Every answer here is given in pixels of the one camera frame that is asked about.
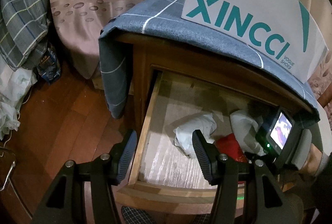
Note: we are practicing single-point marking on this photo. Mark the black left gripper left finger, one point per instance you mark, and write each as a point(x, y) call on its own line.
point(121, 156)

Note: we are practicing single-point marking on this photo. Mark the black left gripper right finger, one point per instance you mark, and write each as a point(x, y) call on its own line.
point(207, 155)

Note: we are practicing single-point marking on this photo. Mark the white padded bra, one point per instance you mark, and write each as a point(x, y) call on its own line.
point(245, 128)

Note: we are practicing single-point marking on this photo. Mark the red underwear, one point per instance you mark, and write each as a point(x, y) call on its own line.
point(228, 145)

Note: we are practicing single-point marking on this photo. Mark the white small underwear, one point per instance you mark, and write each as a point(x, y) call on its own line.
point(183, 133)

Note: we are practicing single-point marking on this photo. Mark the wooden drawer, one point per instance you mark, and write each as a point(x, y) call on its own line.
point(162, 178)

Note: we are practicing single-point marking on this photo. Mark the person's right hand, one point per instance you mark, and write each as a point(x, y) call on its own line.
point(312, 163)

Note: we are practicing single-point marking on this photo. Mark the wooden nightstand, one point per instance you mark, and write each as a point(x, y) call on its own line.
point(173, 82)

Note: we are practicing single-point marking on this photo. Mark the metal clothes hanger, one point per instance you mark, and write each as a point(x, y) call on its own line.
point(12, 166)

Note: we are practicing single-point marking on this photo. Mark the blue package on floor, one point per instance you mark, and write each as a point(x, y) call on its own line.
point(49, 67)

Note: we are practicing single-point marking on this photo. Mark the white crumpled cloth on floor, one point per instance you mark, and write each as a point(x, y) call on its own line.
point(14, 85)

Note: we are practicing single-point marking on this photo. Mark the blue grid cloth cover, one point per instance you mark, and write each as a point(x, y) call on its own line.
point(153, 34)

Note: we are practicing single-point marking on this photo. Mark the white XINCCI shoe box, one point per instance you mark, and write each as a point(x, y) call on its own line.
point(283, 30)

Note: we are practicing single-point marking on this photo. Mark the grey plaid pillow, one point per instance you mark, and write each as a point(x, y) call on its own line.
point(24, 28)

